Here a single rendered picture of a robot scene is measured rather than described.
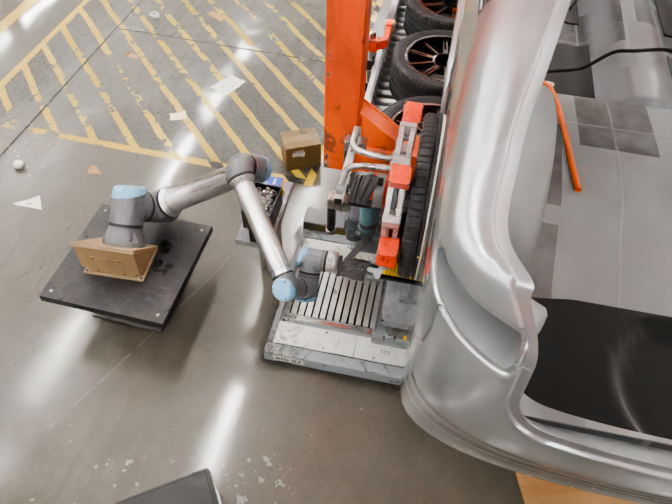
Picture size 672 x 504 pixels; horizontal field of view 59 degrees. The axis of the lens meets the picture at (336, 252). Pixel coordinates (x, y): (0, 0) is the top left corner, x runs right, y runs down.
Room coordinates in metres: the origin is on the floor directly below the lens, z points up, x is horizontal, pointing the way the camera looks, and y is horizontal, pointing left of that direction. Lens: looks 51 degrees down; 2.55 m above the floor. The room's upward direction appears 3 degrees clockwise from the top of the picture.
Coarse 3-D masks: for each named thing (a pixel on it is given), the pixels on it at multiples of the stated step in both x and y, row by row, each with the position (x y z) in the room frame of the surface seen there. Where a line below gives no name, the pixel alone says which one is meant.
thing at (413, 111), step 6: (408, 102) 1.95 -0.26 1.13; (414, 102) 1.95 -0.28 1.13; (408, 108) 1.93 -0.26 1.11; (414, 108) 1.93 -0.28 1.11; (420, 108) 1.93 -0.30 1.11; (408, 114) 1.91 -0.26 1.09; (414, 114) 1.91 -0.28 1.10; (420, 114) 1.91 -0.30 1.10; (402, 120) 1.90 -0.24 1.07; (408, 120) 1.90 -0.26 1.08; (414, 120) 1.90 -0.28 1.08; (420, 120) 1.89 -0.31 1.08; (420, 126) 1.92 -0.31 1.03
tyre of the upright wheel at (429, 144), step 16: (432, 128) 1.73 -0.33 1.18; (432, 144) 1.65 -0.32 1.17; (416, 160) 1.61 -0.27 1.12; (432, 160) 1.59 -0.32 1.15; (416, 176) 1.53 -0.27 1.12; (432, 176) 1.53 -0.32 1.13; (416, 192) 1.49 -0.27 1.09; (416, 208) 1.45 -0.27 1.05; (416, 224) 1.42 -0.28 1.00; (416, 240) 1.39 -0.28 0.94; (400, 256) 1.40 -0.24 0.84; (416, 256) 1.38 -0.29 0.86; (400, 272) 1.41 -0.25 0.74
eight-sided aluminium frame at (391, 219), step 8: (400, 128) 1.79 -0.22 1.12; (408, 128) 1.80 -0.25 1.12; (416, 128) 1.80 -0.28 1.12; (400, 136) 1.74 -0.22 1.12; (408, 136) 1.94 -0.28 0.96; (400, 144) 1.70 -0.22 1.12; (408, 144) 1.70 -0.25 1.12; (408, 152) 1.66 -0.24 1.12; (392, 160) 1.62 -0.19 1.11; (400, 160) 1.61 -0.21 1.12; (408, 160) 1.61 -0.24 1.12; (392, 192) 1.53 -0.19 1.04; (400, 192) 1.53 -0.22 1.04; (400, 200) 1.51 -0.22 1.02; (400, 208) 1.49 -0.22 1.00; (384, 216) 1.47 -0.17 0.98; (392, 216) 1.47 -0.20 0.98; (400, 216) 1.47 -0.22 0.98; (384, 224) 1.46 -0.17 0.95; (392, 224) 1.45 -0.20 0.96; (384, 232) 1.46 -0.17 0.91
